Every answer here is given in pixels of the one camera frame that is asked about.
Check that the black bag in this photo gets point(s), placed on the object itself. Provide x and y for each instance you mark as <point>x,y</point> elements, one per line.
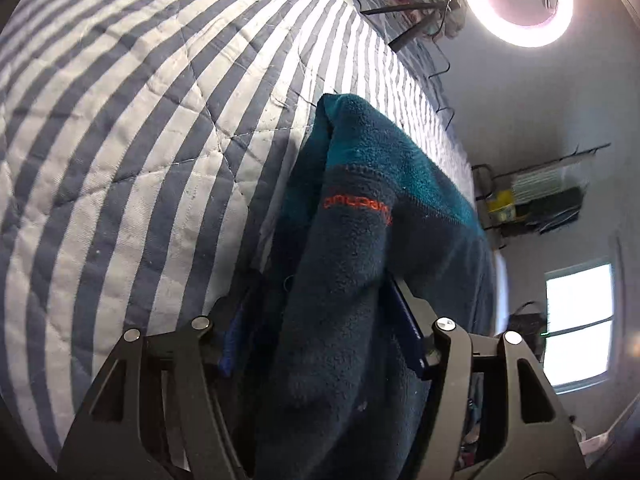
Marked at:
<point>527,325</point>

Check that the black metal clothes rack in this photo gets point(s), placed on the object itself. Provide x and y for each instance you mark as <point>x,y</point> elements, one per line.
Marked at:
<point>550,161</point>

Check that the blue white striped quilt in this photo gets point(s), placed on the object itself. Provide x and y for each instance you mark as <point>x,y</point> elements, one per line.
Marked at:
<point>125,135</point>

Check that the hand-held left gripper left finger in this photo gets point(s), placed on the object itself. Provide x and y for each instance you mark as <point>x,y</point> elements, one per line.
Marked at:
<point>231,345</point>

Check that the striped hanging towel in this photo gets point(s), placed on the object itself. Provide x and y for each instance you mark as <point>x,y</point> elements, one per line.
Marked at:
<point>540,185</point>

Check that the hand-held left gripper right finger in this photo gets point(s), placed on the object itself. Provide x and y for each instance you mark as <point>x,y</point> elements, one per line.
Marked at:
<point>407,330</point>

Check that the teal plaid fleece jacket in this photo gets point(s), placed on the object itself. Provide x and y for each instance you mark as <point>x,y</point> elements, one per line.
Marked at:
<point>350,260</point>

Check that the yellow box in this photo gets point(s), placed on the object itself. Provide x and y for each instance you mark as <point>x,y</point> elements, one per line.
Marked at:
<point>501,205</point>

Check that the dark hanging clothes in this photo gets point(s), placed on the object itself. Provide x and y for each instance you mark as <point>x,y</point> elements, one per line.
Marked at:
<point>560,207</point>

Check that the black tripod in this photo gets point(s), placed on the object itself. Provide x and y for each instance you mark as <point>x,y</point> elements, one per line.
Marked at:
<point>410,35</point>

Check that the window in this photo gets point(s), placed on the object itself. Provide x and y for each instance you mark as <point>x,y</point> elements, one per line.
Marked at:
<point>575,300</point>

